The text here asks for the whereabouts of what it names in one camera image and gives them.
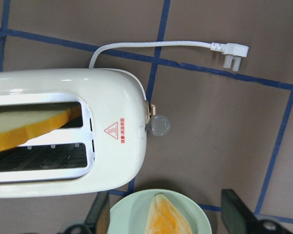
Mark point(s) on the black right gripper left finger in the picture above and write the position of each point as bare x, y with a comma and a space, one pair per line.
97, 219

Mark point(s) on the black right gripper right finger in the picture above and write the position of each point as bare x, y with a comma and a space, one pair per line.
236, 216

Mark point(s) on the cream white toaster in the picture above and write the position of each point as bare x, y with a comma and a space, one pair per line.
102, 149

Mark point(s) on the yellow bread slice in toaster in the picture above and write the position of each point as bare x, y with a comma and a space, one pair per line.
20, 124

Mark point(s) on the light green plate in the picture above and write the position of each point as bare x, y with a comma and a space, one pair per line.
129, 215

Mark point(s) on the yellow sandwich on plate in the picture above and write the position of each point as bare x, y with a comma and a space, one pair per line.
164, 218

